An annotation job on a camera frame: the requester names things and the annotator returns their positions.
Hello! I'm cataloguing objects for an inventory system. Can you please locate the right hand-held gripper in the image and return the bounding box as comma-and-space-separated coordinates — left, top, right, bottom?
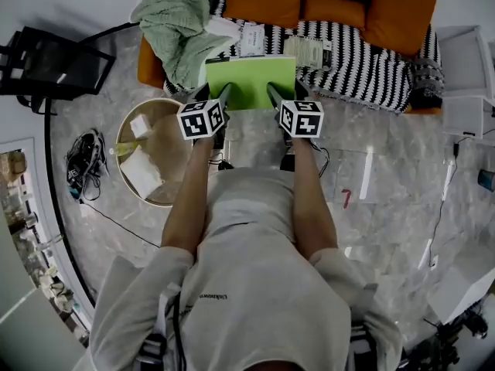
265, 79, 325, 147

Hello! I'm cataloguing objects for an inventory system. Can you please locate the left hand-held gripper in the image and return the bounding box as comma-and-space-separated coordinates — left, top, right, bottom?
176, 82, 234, 150

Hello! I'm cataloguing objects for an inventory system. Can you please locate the green book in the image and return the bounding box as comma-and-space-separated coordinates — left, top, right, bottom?
204, 54, 298, 112

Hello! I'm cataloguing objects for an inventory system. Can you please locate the person's left forearm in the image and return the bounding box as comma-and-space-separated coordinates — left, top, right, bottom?
160, 139, 216, 257

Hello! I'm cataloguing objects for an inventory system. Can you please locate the person's right forearm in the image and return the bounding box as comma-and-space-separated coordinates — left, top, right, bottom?
291, 137, 340, 261

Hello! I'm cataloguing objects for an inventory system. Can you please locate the round glass coffee table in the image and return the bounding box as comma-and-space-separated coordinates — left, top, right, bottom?
114, 97, 195, 208

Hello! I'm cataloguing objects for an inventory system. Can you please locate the black white patterned sofa throw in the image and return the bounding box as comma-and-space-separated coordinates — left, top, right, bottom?
162, 0, 445, 114

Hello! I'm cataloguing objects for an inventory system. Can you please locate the beige packet with dark label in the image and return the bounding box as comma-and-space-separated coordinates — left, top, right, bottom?
283, 35, 333, 71

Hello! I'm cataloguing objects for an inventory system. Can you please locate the small white box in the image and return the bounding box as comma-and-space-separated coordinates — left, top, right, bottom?
129, 114, 152, 141

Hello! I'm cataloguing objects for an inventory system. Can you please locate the green knitted blanket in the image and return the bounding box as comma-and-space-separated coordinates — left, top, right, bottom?
130, 0, 234, 90

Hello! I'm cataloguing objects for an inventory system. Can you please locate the small orange cushion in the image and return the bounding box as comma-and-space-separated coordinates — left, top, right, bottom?
300, 0, 367, 29

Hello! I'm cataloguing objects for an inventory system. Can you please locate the green drink bottle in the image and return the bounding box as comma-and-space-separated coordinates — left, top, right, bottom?
109, 141, 141, 158

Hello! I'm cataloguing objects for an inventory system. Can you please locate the white pillow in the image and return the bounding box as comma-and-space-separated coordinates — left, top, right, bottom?
118, 145, 166, 201

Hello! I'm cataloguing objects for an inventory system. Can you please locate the grey black patterned cushion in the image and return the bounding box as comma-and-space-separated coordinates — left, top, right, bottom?
408, 56, 446, 110

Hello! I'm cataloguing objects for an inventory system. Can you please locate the white side cabinet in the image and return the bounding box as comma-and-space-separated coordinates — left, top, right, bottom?
435, 25, 495, 141

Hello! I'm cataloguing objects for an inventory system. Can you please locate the person's grey sweatshirt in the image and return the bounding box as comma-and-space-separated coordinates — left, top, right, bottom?
87, 166, 403, 371

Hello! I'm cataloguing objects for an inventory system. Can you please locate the blue cup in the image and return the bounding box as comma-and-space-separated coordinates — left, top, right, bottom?
477, 168, 495, 192

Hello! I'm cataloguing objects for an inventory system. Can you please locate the tangle of black cables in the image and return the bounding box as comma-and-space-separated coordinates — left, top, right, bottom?
64, 128, 111, 203

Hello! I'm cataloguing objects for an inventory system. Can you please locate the black metal frame chair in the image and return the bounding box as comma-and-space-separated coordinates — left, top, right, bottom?
0, 25, 118, 111

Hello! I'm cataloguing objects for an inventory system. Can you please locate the long black floor cable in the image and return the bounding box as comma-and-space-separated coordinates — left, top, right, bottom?
79, 201, 162, 249

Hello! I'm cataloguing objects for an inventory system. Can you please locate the black adapter cable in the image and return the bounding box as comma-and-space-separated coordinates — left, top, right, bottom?
426, 128, 495, 271

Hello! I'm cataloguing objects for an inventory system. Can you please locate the black chest cable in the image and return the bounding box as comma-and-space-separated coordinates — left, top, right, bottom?
172, 294, 189, 371

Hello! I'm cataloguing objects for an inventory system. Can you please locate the black white shoulder strap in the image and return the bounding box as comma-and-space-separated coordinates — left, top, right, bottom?
137, 284, 183, 371

